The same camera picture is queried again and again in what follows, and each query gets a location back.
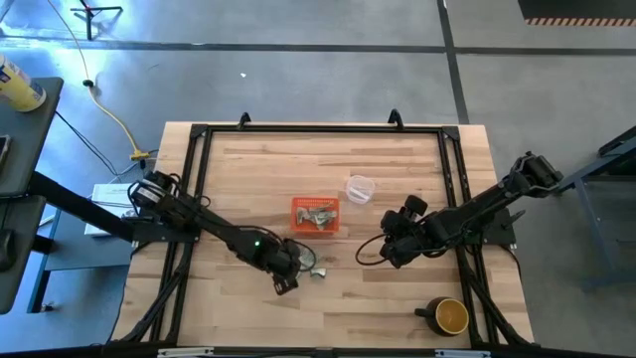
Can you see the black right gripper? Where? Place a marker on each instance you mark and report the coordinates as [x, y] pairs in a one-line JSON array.
[[407, 231]]

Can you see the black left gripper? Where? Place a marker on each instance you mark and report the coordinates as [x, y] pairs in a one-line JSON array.
[[278, 256]]

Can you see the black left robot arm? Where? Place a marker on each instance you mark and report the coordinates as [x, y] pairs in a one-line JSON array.
[[218, 226]]

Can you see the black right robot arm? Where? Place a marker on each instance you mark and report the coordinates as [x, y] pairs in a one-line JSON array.
[[477, 204]]

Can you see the orange plastic basket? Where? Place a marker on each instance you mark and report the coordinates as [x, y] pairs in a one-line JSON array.
[[294, 216]]

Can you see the white paper packet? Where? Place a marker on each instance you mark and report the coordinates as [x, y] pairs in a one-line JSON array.
[[360, 194]]

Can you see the clear plastic container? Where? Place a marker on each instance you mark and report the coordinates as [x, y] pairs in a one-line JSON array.
[[360, 183]]

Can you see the black mug yellow inside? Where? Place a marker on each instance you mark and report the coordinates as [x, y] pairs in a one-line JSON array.
[[449, 317]]

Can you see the silver aluminium bar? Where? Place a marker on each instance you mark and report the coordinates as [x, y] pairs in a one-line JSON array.
[[462, 353], [184, 352]]

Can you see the white cardboard box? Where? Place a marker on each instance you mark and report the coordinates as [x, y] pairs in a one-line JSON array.
[[107, 199]]

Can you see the blue metal cart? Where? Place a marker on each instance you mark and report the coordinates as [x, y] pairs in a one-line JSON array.
[[586, 209]]

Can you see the blue grey step platform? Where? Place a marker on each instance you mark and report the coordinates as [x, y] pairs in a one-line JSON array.
[[84, 251]]

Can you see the black diagonal beam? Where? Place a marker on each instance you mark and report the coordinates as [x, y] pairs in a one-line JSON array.
[[79, 204]]

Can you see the black computer mouse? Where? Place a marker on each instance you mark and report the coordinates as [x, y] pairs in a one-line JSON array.
[[6, 248]]

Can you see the dark grey desk top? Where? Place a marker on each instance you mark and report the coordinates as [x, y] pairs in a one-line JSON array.
[[30, 144]]

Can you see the black mat striped edge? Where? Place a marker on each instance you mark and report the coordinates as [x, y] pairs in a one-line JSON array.
[[576, 10]]

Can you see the smartphone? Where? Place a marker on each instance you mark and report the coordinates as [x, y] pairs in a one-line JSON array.
[[3, 151]]

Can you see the black tripod stand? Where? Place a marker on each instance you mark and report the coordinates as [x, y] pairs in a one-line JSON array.
[[89, 15]]

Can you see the yellow wipes canister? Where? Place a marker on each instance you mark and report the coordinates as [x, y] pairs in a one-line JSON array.
[[20, 87]]

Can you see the black frame hook bracket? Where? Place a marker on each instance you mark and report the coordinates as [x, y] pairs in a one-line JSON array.
[[244, 119], [395, 117]]

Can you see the black aluminium table frame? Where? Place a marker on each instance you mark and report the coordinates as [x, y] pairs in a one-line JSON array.
[[323, 128]]

